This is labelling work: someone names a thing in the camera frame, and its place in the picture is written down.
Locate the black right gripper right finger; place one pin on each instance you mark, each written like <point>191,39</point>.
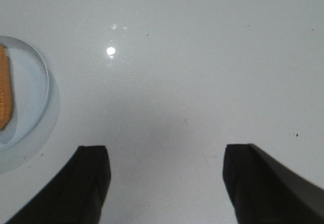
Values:
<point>262,190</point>

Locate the orange corn cob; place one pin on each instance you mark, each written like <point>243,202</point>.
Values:
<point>6,90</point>

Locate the light blue round plate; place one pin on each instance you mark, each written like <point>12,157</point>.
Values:
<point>30,86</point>

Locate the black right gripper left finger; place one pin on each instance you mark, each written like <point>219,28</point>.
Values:
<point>75,195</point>

